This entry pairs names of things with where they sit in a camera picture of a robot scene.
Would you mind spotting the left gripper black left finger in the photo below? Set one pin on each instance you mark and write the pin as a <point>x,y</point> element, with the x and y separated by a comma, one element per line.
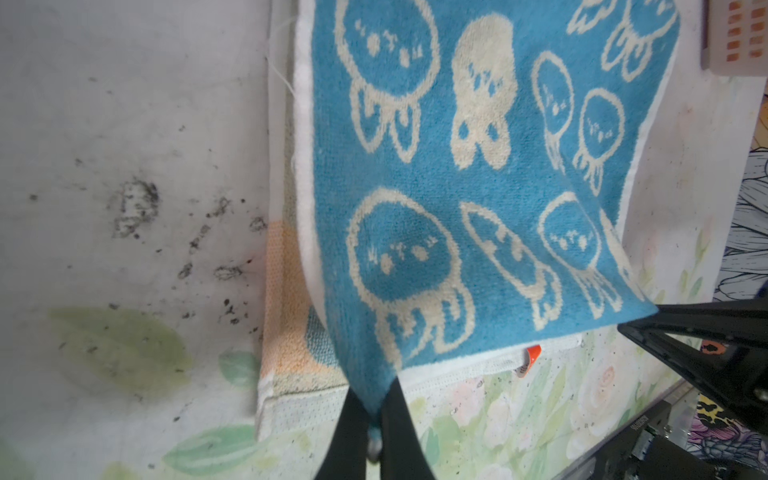
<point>346,457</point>

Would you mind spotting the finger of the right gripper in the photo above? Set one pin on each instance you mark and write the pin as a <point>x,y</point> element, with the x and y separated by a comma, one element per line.
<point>720,348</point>

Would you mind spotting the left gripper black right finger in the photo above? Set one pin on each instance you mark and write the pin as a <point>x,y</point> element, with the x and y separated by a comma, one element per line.
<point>401,457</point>

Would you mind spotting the blue patterned towel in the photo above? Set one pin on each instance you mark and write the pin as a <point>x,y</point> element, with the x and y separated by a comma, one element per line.
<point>449,185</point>

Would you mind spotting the white plastic basket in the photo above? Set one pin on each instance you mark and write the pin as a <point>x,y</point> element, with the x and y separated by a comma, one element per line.
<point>735,38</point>

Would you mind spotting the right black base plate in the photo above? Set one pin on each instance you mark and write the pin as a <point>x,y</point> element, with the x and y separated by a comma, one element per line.
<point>652,446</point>

